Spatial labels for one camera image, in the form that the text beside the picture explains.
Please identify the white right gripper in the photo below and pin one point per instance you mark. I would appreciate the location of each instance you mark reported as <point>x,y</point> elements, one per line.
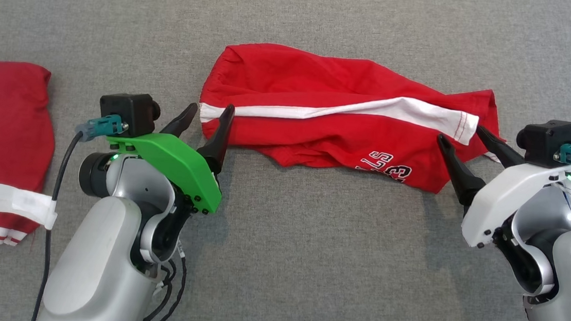
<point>504,200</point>

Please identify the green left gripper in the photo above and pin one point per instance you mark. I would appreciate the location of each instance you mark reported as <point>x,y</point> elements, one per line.
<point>177,161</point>

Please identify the red shorts with white stripe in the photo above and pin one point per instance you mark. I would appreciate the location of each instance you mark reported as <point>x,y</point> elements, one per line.
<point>323,86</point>

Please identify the red and white jersey shirt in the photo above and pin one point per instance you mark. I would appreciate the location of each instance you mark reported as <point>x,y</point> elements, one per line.
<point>4,120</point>

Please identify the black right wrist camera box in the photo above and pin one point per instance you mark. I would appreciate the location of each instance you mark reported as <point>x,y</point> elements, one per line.
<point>546,139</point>

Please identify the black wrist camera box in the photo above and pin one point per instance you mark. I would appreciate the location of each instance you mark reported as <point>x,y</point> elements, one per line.
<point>127,105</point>
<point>546,139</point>

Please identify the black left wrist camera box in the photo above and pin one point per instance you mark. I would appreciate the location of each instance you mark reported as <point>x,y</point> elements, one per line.
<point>127,105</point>

